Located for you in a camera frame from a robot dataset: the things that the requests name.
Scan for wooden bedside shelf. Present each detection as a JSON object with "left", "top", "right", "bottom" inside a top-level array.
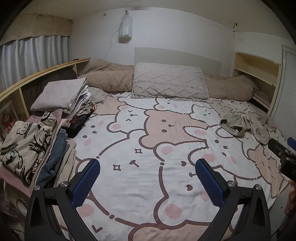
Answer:
[{"left": 0, "top": 58, "right": 91, "bottom": 139}]

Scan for thin wall cable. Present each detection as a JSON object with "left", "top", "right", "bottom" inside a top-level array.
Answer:
[{"left": 105, "top": 28, "right": 121, "bottom": 61}]

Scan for light beige garment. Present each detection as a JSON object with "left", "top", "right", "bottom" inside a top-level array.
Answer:
[{"left": 240, "top": 109, "right": 271, "bottom": 145}]

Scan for white headboard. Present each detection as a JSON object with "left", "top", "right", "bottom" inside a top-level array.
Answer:
[{"left": 134, "top": 47, "right": 223, "bottom": 77}]

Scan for grey folded cloth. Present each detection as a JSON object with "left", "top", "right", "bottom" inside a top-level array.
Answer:
[{"left": 30, "top": 77, "right": 87, "bottom": 112}]

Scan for tan curtain valance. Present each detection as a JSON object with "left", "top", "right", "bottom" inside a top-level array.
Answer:
[{"left": 0, "top": 13, "right": 74, "bottom": 45}]

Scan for person's right hand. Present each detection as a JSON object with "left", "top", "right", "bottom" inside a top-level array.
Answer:
[{"left": 284, "top": 179, "right": 296, "bottom": 216}]

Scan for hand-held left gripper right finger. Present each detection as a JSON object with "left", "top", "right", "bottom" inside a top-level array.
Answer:
[{"left": 195, "top": 158, "right": 272, "bottom": 241}]

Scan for striped pink cloth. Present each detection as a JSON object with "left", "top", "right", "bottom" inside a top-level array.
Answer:
[{"left": 252, "top": 89, "right": 271, "bottom": 110}]

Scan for white louvered door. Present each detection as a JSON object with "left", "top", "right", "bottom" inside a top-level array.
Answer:
[{"left": 269, "top": 44, "right": 296, "bottom": 139}]

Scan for khaki shorts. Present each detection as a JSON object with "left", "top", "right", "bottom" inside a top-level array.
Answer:
[{"left": 220, "top": 113, "right": 251, "bottom": 138}]

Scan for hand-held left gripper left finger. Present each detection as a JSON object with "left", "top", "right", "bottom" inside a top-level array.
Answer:
[{"left": 24, "top": 158, "right": 101, "bottom": 241}]

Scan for grey curtain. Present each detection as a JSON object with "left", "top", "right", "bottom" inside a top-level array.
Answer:
[{"left": 0, "top": 35, "right": 70, "bottom": 93}]

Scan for bear printed bed sheet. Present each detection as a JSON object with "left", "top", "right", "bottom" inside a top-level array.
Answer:
[{"left": 52, "top": 91, "right": 292, "bottom": 241}]

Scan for tan quilted blanket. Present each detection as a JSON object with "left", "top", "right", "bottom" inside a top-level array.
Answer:
[{"left": 77, "top": 59, "right": 255, "bottom": 102}]

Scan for stack of folded clothes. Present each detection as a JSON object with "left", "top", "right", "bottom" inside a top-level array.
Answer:
[{"left": 0, "top": 77, "right": 97, "bottom": 232}]

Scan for blue folded towel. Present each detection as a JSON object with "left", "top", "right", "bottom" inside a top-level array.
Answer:
[{"left": 36, "top": 128, "right": 70, "bottom": 188}]

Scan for cream wall cabinet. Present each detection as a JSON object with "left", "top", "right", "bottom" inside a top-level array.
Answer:
[{"left": 232, "top": 51, "right": 281, "bottom": 112}]

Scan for beige textured pillow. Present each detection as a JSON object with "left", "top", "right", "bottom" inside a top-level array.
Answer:
[{"left": 131, "top": 62, "right": 208, "bottom": 100}]

